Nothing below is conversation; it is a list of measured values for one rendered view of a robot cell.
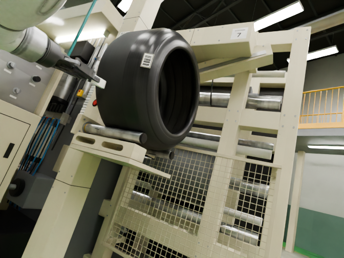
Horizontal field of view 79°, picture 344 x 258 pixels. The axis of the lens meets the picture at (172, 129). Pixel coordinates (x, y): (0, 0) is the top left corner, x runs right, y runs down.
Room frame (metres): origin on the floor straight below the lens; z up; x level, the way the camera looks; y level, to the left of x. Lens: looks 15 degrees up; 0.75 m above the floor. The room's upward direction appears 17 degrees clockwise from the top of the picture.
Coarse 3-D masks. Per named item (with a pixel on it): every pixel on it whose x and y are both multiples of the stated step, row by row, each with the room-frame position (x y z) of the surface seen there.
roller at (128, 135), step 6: (84, 126) 0.99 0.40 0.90; (90, 126) 0.97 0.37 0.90; (96, 126) 0.95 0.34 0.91; (102, 126) 0.94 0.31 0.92; (90, 132) 0.98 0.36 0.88; (96, 132) 0.95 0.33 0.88; (102, 132) 0.92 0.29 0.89; (108, 132) 0.91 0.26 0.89; (114, 132) 0.89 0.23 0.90; (120, 132) 0.87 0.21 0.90; (126, 132) 0.86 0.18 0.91; (132, 132) 0.84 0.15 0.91; (138, 132) 0.84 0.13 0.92; (120, 138) 0.88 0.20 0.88; (126, 138) 0.86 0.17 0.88; (132, 138) 0.84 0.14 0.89; (138, 138) 0.82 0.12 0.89; (144, 138) 0.83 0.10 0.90
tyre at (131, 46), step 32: (128, 32) 0.85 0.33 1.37; (160, 32) 0.75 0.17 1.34; (128, 64) 0.73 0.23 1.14; (160, 64) 0.75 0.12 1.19; (192, 64) 0.99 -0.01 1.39; (96, 96) 0.87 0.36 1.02; (128, 96) 0.76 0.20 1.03; (160, 96) 1.28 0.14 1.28; (192, 96) 1.18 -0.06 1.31; (128, 128) 0.87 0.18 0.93; (160, 128) 0.88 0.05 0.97
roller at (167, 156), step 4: (144, 148) 1.14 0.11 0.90; (148, 152) 1.13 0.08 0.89; (152, 152) 1.11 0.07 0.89; (156, 152) 1.10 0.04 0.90; (160, 152) 1.09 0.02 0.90; (164, 152) 1.08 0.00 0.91; (168, 152) 1.07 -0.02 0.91; (172, 152) 1.07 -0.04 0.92; (156, 156) 1.12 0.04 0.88; (160, 156) 1.10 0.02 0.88; (164, 156) 1.08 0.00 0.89; (168, 156) 1.06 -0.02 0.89; (172, 156) 1.07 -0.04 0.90
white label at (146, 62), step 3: (144, 54) 0.71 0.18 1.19; (147, 54) 0.71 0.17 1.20; (150, 54) 0.71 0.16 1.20; (153, 54) 0.70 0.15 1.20; (144, 57) 0.71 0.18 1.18; (147, 57) 0.71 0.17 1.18; (150, 57) 0.71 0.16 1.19; (153, 57) 0.71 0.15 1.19; (144, 60) 0.71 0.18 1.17; (147, 60) 0.71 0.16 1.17; (150, 60) 0.71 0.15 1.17; (141, 63) 0.71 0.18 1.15; (144, 63) 0.71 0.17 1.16; (147, 63) 0.71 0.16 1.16; (150, 63) 0.71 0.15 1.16; (141, 66) 0.71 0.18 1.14; (144, 66) 0.71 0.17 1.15; (147, 66) 0.71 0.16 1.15
